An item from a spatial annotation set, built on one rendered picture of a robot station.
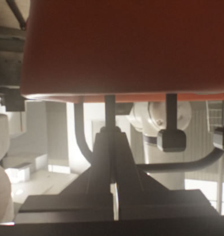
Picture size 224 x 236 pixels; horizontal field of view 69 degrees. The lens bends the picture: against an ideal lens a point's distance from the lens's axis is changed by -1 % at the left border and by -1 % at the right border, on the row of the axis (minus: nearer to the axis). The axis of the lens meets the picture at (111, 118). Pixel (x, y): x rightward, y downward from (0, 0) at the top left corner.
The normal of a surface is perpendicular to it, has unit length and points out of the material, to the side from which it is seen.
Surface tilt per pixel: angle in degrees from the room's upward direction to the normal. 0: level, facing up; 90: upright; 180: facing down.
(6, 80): 90
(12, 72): 90
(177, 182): 91
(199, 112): 90
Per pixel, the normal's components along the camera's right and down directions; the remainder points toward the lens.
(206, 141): -0.31, 0.07
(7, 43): 0.41, 0.05
